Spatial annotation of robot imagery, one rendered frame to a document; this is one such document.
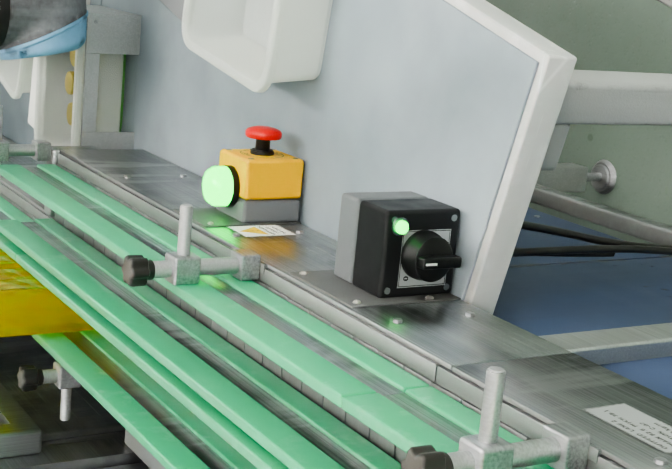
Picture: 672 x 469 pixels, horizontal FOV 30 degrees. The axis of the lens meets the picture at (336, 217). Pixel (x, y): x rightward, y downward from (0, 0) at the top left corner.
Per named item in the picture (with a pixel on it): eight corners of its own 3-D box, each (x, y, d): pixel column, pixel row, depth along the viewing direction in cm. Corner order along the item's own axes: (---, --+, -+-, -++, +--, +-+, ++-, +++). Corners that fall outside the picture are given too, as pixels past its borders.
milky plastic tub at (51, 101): (87, 149, 194) (32, 149, 189) (95, 3, 189) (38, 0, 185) (129, 172, 179) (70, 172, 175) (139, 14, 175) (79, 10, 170)
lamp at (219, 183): (220, 201, 138) (195, 202, 137) (223, 161, 137) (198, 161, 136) (238, 210, 135) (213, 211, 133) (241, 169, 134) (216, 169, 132)
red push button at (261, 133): (237, 154, 138) (239, 123, 137) (269, 154, 140) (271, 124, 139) (253, 161, 135) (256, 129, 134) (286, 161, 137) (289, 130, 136)
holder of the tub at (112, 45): (89, 183, 195) (39, 184, 191) (98, 5, 189) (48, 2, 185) (130, 207, 181) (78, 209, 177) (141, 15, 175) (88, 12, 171)
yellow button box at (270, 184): (273, 208, 144) (214, 209, 140) (278, 143, 142) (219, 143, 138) (303, 222, 138) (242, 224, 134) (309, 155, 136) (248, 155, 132)
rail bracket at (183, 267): (247, 272, 122) (117, 279, 115) (253, 198, 121) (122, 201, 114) (266, 283, 119) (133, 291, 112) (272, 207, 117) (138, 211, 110)
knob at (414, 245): (439, 277, 113) (461, 287, 110) (397, 280, 110) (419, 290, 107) (444, 228, 112) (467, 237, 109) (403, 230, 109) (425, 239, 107)
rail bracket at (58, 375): (122, 406, 151) (12, 418, 144) (125, 352, 150) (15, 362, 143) (135, 418, 148) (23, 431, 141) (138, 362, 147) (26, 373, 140)
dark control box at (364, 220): (407, 271, 121) (332, 275, 116) (415, 190, 119) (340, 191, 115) (457, 294, 114) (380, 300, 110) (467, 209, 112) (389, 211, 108)
